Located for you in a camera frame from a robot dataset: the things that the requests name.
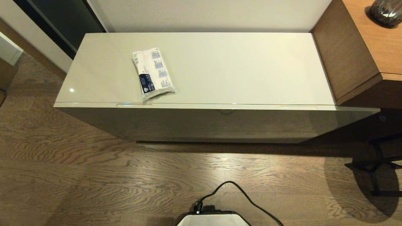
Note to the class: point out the glossy cream drawer cabinet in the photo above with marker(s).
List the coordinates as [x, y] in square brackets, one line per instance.
[220, 69]

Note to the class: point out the brown wooden desk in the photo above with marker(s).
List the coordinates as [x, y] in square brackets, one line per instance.
[351, 50]

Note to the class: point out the white blue-patterned tissue packet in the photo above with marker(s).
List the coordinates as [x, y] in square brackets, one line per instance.
[154, 73]

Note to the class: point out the dark glass vase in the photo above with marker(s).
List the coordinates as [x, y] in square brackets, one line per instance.
[386, 12]

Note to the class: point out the white furniture corner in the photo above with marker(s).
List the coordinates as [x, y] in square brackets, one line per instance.
[8, 48]

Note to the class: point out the brown wooden furniture piece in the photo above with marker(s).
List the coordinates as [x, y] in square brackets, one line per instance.
[6, 73]

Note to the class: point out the dark glass door panel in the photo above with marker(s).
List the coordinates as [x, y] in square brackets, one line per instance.
[62, 22]

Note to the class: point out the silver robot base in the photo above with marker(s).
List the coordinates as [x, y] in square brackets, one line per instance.
[213, 219]

